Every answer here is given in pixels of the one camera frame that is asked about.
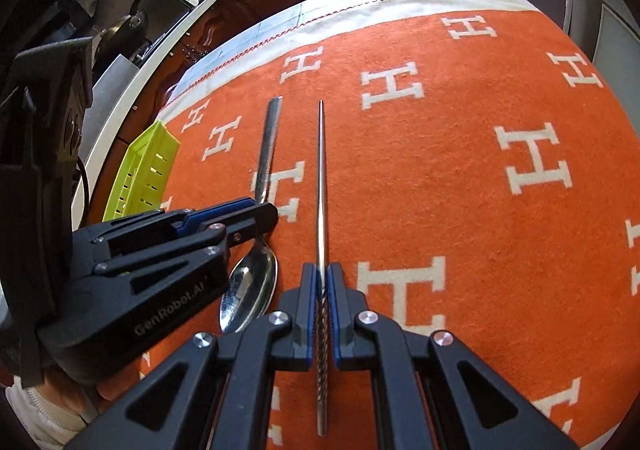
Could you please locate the person's left forearm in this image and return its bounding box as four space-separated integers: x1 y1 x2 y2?
5 365 108 450

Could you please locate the metal chopstick spiral grip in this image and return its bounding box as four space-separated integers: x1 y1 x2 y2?
314 100 332 437

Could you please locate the stainless steel splash guard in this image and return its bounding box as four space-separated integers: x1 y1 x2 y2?
80 53 139 161

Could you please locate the orange patterned blanket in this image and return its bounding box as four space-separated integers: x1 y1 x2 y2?
95 0 640 450

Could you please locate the green plastic utensil tray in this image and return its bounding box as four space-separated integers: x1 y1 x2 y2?
102 120 181 223

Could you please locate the metal spoon handle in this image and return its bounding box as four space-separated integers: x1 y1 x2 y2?
219 96 285 335

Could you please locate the black frying pan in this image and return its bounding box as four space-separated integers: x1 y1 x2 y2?
95 13 151 56

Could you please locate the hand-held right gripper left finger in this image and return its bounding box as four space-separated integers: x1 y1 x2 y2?
62 264 321 450

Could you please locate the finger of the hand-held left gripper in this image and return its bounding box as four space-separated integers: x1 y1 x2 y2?
94 203 279 297
92 197 263 245

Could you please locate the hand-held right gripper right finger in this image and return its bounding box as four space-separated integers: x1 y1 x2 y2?
327 264 581 450

